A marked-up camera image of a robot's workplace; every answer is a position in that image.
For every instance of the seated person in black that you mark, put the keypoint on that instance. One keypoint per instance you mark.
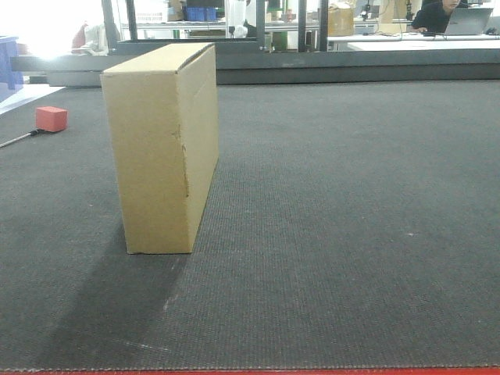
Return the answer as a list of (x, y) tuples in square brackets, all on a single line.
[(434, 16)]

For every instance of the dark conveyor belt mat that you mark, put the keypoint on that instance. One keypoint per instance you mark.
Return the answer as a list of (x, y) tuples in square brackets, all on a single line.
[(348, 226)]

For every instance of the grey laptop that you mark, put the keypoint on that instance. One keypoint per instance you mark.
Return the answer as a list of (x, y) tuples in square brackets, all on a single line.
[(468, 21)]

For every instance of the white work table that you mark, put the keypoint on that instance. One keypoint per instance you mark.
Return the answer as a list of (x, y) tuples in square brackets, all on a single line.
[(410, 42)]

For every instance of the blue storage crates on shelf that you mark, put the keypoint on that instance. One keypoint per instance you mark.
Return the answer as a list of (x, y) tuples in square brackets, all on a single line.
[(200, 14)]

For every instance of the thin metal rod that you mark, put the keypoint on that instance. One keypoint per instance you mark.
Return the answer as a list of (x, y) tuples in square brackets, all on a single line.
[(20, 138)]

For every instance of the black metal frame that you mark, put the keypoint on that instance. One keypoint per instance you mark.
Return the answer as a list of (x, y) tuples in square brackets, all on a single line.
[(244, 62)]

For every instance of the tall brown cardboard box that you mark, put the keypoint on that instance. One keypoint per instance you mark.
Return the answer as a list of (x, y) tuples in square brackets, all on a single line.
[(163, 115)]

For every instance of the background cardboard box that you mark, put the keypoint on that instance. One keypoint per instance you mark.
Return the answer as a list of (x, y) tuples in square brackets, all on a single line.
[(340, 22)]

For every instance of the red foam block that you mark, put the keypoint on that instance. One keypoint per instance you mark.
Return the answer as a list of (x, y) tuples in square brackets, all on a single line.
[(51, 119)]

